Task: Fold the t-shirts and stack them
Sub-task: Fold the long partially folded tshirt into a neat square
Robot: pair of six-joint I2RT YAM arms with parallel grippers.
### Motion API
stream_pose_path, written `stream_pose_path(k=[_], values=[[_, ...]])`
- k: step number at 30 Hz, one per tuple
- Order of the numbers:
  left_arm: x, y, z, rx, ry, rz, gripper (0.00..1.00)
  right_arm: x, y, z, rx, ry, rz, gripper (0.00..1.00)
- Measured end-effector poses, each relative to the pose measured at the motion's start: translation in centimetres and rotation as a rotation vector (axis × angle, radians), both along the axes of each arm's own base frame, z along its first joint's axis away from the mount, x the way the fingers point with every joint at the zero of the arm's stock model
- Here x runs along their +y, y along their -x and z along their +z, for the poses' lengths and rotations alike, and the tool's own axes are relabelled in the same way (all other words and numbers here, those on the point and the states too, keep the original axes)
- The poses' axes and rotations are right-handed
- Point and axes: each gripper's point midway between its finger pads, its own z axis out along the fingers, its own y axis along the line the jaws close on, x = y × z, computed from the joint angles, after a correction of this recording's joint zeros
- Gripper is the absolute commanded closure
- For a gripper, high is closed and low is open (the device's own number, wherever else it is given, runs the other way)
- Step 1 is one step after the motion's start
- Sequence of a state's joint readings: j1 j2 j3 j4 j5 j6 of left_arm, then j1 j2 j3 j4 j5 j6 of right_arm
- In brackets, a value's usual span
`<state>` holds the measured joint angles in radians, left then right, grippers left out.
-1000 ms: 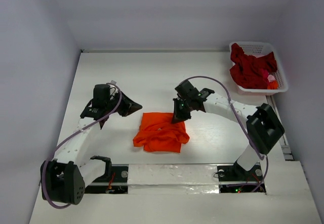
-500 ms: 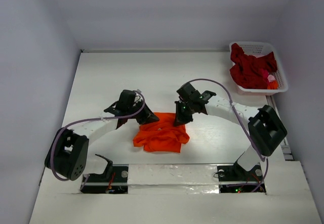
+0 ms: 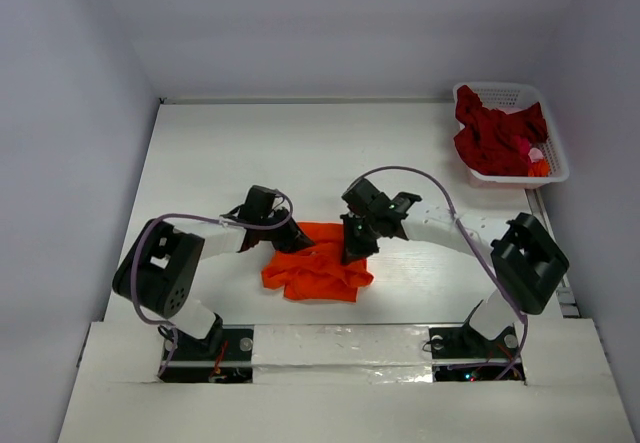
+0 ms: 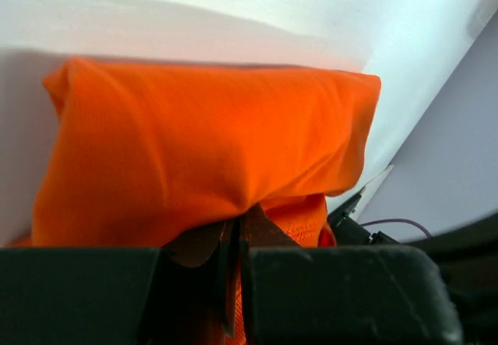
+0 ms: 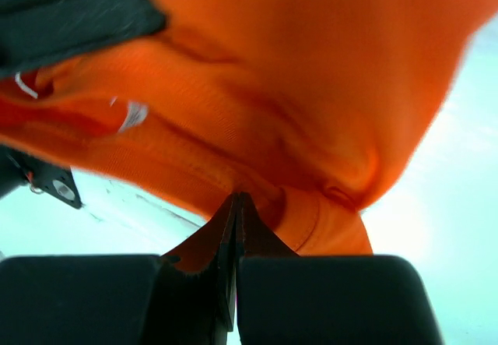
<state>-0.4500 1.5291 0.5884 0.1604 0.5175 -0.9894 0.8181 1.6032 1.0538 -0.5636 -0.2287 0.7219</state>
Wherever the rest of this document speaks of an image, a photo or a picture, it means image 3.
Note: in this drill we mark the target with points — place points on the pink garment in basket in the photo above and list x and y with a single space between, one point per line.
527 151

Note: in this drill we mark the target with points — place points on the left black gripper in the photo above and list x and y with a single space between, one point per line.
293 241

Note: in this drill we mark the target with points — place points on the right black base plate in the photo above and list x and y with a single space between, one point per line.
461 354

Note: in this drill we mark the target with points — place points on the dark red t shirt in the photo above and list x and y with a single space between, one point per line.
485 143

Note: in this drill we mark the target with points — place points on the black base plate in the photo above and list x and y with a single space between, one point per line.
228 363
461 354

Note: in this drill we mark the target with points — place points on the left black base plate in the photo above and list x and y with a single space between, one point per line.
228 363

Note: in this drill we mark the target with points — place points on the small orange garment in basket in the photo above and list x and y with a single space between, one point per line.
539 169

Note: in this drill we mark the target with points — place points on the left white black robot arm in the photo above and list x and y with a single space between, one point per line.
158 272

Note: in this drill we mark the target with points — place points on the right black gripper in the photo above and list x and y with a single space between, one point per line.
358 238

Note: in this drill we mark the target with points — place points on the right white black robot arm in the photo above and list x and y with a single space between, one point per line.
522 259

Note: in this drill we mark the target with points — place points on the white plastic basket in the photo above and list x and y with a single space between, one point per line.
510 98

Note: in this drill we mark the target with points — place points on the orange t shirt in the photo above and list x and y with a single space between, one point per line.
317 273

